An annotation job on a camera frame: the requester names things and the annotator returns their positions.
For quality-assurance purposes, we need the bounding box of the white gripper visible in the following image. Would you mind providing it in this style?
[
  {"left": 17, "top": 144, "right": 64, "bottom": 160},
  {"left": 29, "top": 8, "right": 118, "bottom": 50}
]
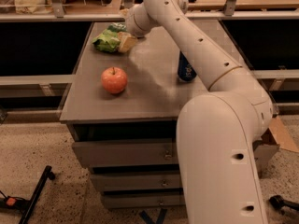
[{"left": 118, "top": 3, "right": 160, "bottom": 53}]

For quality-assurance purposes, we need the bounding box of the green rice chip bag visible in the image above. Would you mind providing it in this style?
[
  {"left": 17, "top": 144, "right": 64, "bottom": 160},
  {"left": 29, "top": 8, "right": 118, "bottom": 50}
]
[{"left": 92, "top": 22, "right": 126, "bottom": 53}]

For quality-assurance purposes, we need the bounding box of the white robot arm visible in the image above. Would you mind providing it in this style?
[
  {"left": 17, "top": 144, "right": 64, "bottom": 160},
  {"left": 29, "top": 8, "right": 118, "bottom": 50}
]
[{"left": 125, "top": 0, "right": 273, "bottom": 224}]

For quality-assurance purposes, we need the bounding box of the red apple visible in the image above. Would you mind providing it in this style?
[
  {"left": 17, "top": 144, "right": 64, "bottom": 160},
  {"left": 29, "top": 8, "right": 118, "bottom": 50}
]
[{"left": 101, "top": 67, "right": 128, "bottom": 94}]

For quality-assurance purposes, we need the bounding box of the blue pepsi can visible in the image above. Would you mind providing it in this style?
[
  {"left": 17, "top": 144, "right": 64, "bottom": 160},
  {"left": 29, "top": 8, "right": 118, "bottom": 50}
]
[{"left": 178, "top": 52, "right": 197, "bottom": 82}]

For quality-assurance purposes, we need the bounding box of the grey drawer cabinet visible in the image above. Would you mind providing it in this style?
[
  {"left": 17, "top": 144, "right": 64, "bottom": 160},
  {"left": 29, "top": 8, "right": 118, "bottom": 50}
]
[{"left": 61, "top": 28, "right": 272, "bottom": 217}]

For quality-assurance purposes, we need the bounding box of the top grey drawer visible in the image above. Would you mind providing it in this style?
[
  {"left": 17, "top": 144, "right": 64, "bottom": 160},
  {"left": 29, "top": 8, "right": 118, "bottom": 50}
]
[{"left": 72, "top": 138, "right": 278, "bottom": 169}]

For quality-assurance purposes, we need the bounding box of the grey drawer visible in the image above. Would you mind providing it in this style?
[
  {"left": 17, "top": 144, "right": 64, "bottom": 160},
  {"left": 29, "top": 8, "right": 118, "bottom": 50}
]
[
  {"left": 101, "top": 191, "right": 185, "bottom": 209},
  {"left": 91, "top": 171, "right": 181, "bottom": 192},
  {"left": 72, "top": 138, "right": 278, "bottom": 169}
]

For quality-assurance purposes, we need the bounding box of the middle grey drawer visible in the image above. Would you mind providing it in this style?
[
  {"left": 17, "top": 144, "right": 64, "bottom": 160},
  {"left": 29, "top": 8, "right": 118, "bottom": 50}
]
[{"left": 91, "top": 171, "right": 181, "bottom": 192}]

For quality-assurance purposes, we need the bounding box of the bottom grey drawer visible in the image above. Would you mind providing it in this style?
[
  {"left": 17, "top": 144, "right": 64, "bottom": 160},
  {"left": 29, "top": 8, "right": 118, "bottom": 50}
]
[{"left": 101, "top": 191, "right": 185, "bottom": 209}]

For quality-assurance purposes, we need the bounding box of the cardboard box on floor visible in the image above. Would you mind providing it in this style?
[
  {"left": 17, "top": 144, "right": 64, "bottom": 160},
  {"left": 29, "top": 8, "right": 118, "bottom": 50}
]
[{"left": 254, "top": 117, "right": 299, "bottom": 176}]

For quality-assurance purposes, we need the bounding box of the black stand leg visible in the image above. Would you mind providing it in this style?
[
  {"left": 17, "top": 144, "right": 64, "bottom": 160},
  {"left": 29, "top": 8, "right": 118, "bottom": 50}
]
[{"left": 0, "top": 165, "right": 55, "bottom": 224}]

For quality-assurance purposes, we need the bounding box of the black caster wheel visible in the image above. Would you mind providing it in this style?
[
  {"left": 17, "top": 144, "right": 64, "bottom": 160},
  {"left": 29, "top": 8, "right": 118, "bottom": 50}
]
[{"left": 269, "top": 195, "right": 299, "bottom": 211}]

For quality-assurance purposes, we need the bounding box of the metal shelf rail frame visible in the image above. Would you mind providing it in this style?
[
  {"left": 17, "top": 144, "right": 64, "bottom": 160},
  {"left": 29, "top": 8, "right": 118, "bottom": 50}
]
[{"left": 0, "top": 0, "right": 299, "bottom": 21}]

